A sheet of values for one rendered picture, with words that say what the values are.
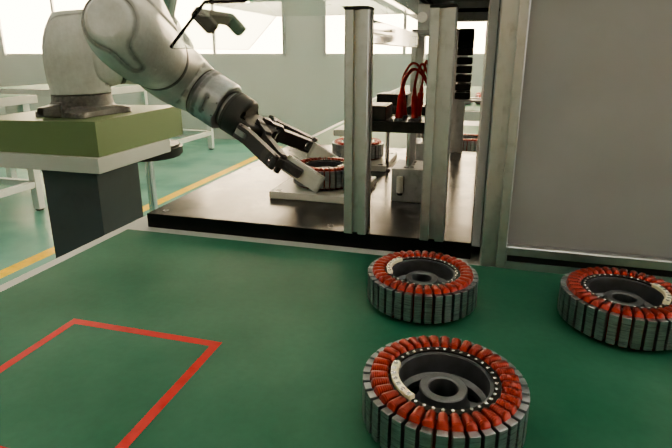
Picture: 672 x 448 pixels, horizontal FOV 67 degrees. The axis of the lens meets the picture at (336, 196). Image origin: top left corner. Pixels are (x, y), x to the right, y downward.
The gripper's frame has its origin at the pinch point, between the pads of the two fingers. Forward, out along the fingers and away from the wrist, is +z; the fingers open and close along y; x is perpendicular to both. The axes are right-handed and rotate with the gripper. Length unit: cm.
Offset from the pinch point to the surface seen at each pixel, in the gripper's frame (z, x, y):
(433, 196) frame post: 16.5, 12.3, 19.2
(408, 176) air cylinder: 12.5, 8.3, 3.4
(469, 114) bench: 19, 3, -158
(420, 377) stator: 22, 8, 48
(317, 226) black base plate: 5.9, -0.4, 18.7
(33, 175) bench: -190, -174, -169
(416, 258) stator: 18.2, 8.3, 29.5
